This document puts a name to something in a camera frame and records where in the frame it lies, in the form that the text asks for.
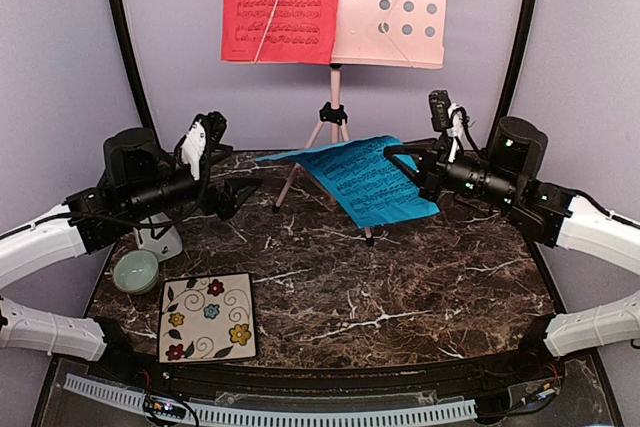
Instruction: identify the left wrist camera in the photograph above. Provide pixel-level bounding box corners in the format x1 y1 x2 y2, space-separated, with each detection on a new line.
174 111 227 181

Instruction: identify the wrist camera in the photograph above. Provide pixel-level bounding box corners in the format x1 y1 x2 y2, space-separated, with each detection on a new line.
428 90 469 163
174 111 227 181

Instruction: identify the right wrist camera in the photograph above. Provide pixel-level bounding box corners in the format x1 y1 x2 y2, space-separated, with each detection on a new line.
428 90 469 163

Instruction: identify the pink music stand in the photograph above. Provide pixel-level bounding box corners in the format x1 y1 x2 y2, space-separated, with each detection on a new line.
272 0 450 247

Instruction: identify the red sheet music paper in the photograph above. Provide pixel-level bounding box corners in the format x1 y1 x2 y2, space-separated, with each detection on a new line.
221 0 338 65

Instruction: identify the black frame post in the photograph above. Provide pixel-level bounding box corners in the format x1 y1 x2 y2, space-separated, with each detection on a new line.
495 0 536 121
108 0 157 135

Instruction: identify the right black frame post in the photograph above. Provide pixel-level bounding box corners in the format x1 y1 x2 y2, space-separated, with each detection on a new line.
495 0 536 121

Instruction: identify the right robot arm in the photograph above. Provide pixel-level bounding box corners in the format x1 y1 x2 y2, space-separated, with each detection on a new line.
384 117 639 381

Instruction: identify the pale green bowl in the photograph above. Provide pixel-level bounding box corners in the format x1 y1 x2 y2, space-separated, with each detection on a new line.
112 250 159 294

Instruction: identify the white metronome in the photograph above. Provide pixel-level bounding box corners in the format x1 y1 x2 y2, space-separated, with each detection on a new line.
133 226 183 263

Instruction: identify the floral square plate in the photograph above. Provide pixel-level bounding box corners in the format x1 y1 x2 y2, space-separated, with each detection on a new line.
157 273 257 364

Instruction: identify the blue sheet music paper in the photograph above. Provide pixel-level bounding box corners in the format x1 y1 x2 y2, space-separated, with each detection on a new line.
257 136 440 228

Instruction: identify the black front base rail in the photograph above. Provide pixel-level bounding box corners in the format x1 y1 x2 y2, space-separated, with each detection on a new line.
29 331 626 427

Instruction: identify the grey slotted cable duct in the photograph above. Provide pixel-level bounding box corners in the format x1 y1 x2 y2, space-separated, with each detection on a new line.
63 374 477 426

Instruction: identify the left black frame post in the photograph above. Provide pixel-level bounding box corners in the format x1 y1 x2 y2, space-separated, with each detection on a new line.
108 0 157 135

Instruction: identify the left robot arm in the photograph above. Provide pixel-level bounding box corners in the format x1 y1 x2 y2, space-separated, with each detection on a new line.
1 114 262 383

